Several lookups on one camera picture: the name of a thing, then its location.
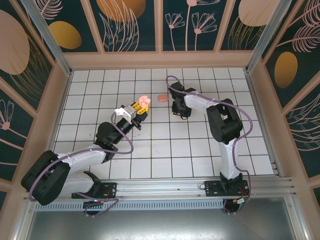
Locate pink earbud charging case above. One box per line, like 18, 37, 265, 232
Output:
138, 94, 152, 107

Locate aluminium corner post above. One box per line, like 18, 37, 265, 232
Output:
244, 0, 292, 75
21, 0, 74, 77

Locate dark panel pink leaf outlines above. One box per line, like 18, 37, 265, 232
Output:
282, 89, 320, 180

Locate dark panel orange oval leaf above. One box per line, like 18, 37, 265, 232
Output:
29, 0, 105, 54
261, 0, 320, 110

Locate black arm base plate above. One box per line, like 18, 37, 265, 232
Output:
71, 181, 118, 199
204, 179, 251, 199

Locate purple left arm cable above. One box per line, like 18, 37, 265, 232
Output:
29, 109, 134, 218

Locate grey metal sheet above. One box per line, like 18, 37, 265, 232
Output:
14, 209, 307, 240

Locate dark panel pink flowers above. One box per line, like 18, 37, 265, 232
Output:
161, 0, 227, 53

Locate aluminium table edge rail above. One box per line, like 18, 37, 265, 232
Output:
243, 71, 285, 179
48, 71, 74, 156

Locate grey slotted cable duct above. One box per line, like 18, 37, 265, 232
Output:
32, 200, 227, 211

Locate dark panel orange circle leaves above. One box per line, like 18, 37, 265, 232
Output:
88, 0, 161, 53

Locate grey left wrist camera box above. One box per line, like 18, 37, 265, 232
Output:
113, 104, 138, 120

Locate dark panel pink circle gold lines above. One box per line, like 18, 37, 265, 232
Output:
0, 0, 56, 112
218, 0, 287, 52

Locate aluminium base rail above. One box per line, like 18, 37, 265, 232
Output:
23, 177, 297, 202

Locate small electronics board with wires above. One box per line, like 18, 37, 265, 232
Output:
234, 196, 251, 209

